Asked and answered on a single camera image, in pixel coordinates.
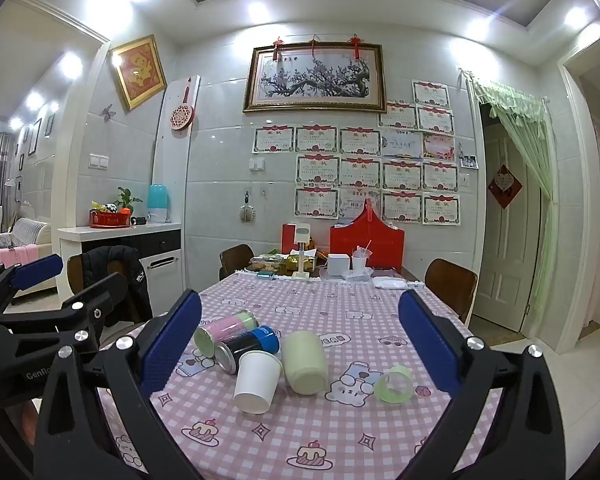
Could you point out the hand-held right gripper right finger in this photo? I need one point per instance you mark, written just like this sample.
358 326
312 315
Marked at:
427 347

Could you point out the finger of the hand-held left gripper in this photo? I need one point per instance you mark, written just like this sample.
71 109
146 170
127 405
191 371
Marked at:
97 302
39 267

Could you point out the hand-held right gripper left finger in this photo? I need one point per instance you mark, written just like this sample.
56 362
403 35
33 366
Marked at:
172 345

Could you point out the white paper cup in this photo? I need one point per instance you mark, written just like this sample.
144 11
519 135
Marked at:
257 377

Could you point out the white cup with straws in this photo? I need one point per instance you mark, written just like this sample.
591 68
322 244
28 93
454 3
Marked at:
360 262

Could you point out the cream plastic cup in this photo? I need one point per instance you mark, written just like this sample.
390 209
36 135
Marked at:
305 365

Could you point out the pink blanket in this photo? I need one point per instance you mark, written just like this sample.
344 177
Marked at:
16 255

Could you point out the black jacket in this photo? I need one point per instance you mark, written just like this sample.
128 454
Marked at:
125 280

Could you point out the green tape roll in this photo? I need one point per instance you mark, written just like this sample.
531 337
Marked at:
404 376

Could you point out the light sofa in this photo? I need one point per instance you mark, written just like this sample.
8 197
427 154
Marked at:
27 232

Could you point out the pink and green can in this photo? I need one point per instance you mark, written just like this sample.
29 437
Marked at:
230 326

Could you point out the white plastic tray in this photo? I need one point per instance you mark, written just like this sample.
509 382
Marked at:
389 283

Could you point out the white side cabinet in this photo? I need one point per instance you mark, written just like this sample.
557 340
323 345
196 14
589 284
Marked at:
160 260

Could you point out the black and blue can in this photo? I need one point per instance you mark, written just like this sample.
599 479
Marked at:
254 341

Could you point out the red fruit tray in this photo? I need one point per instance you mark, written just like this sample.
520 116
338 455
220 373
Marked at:
109 220

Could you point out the brown wooden chair back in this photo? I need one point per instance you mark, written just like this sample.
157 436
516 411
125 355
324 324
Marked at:
236 257

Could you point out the small green potted plant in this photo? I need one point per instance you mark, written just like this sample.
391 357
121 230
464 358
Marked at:
126 197

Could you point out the white panel door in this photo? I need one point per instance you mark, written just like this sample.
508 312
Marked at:
499 260

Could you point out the light blue thermos jug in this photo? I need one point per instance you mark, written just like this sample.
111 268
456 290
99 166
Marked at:
159 202

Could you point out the red gift bag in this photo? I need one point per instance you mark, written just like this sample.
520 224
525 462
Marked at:
374 240

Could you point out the white square box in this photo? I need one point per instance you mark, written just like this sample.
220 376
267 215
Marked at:
339 265

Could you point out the snack box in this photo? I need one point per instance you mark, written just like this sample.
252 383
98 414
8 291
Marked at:
272 262

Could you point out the pink checked tablecloth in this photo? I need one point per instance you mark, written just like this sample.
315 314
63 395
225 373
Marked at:
330 435

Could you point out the white leaning board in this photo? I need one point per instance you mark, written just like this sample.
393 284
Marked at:
172 170

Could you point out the red box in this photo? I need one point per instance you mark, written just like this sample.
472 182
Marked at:
287 236

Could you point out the white desk stand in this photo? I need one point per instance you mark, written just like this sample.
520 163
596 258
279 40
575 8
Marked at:
303 247

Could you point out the red diamond door decoration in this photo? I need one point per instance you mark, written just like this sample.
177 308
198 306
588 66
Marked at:
504 186

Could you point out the round red hanging ornament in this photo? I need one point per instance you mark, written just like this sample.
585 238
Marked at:
182 116

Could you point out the framed red gold picture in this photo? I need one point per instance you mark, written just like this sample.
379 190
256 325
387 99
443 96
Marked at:
139 71

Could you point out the green lace curtain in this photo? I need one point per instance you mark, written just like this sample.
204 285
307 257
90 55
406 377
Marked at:
522 130

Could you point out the framed plum blossom painting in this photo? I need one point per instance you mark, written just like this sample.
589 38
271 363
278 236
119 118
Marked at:
314 77

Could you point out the double wall switch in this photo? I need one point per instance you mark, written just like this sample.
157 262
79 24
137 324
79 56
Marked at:
100 161

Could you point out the hanging wall brush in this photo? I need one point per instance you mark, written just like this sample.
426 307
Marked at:
247 212

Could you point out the group of wall certificates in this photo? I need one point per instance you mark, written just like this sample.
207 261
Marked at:
360 172

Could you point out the small wall photo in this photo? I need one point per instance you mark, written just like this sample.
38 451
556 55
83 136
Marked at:
468 162

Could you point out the wall socket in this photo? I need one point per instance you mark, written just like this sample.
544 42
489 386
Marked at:
257 164

